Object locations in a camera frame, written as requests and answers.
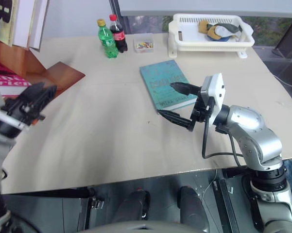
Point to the white plastic basket rack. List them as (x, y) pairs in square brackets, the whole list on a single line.
[(189, 41)]

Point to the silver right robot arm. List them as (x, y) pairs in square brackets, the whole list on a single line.
[(250, 131)]

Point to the teal book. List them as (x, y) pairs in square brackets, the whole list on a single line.
[(165, 82)]

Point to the clear box of coloured clips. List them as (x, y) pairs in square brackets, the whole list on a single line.
[(143, 44)]

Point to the book with black lettering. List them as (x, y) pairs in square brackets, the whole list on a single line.
[(5, 21)]

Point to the blue cloth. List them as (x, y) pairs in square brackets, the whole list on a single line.
[(221, 38)]

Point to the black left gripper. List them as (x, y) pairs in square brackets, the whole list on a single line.
[(22, 109)]

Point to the grey robot torso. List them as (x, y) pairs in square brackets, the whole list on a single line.
[(141, 227)]

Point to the pink book white lettering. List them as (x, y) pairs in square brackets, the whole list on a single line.
[(7, 83)]

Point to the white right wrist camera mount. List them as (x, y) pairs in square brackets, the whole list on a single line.
[(217, 97)]

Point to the cola bottle red cap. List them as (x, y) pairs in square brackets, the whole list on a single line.
[(119, 36)]

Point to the dark red book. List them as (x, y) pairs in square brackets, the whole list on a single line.
[(1, 67)]

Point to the green soda bottle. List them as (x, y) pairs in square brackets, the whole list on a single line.
[(108, 41)]

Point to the yellow cloth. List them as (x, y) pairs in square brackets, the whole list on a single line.
[(204, 26)]

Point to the wooden bookshelf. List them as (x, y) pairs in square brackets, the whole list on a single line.
[(26, 63)]

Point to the black angled stand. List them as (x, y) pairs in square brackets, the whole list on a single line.
[(287, 46)]

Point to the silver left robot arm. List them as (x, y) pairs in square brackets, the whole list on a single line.
[(0, 150)]

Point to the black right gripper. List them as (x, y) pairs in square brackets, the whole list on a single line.
[(202, 109)]

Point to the grey white cloth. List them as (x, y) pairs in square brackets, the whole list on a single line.
[(227, 29)]

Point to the grey overhead board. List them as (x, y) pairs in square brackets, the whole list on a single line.
[(209, 7)]

